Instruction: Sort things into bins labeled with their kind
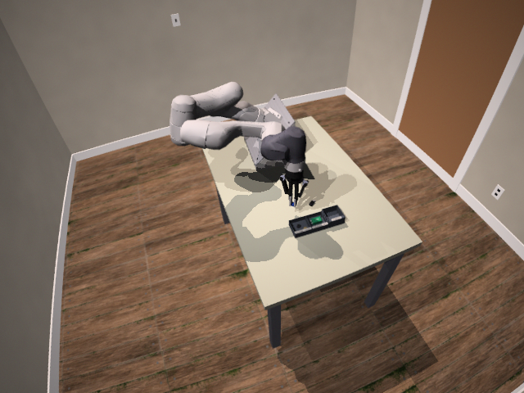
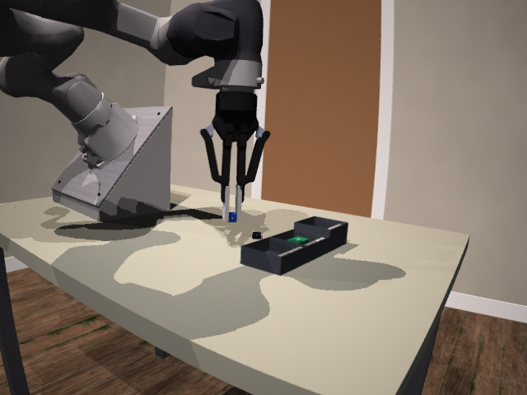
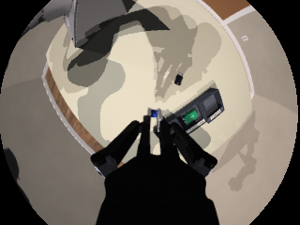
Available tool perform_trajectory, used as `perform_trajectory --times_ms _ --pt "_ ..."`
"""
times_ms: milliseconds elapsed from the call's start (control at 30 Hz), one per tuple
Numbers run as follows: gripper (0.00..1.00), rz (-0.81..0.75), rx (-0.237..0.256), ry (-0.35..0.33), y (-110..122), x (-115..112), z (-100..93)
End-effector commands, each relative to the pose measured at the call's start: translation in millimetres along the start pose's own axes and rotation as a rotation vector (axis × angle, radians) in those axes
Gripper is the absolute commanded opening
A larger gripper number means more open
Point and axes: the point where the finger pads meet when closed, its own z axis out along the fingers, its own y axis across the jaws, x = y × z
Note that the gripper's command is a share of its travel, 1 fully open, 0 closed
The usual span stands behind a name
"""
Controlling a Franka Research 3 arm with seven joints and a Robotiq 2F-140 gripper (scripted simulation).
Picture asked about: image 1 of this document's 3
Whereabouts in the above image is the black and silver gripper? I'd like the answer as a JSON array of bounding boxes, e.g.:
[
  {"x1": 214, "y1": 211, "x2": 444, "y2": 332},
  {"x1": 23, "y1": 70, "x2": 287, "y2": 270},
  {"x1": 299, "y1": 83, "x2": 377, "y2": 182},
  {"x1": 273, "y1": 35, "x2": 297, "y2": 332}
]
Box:
[{"x1": 279, "y1": 170, "x2": 309, "y2": 208}]

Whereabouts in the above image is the green nine-volt battery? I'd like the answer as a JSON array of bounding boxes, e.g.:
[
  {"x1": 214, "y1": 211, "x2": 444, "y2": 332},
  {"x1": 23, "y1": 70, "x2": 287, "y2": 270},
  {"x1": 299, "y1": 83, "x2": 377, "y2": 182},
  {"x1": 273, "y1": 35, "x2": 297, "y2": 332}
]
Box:
[{"x1": 310, "y1": 216, "x2": 322, "y2": 225}]

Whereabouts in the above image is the black rack of bins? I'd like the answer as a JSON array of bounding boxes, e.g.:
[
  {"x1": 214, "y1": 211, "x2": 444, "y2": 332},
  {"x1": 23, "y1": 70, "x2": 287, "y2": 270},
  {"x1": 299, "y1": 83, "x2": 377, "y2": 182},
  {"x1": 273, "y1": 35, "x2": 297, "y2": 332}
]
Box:
[{"x1": 288, "y1": 205, "x2": 346, "y2": 238}]

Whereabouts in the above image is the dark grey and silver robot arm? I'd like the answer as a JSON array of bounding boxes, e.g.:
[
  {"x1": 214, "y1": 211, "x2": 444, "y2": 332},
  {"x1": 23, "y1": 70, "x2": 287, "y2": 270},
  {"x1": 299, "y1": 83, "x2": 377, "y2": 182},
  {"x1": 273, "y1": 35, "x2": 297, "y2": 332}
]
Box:
[{"x1": 169, "y1": 82, "x2": 306, "y2": 173}]

